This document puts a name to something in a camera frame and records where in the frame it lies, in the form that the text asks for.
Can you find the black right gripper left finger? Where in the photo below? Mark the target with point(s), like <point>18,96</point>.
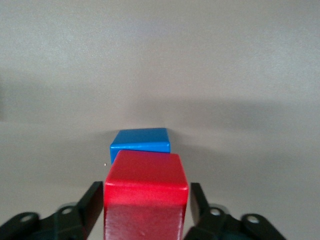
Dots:
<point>92,202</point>

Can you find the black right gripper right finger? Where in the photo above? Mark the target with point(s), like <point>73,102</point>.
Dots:
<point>200,207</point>

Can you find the red wooden block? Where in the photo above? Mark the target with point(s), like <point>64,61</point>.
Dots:
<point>146,190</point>

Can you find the blue wooden block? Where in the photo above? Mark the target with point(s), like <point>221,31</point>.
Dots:
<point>142,138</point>

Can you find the brown paper table cover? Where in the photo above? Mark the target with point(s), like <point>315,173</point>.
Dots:
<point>160,62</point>

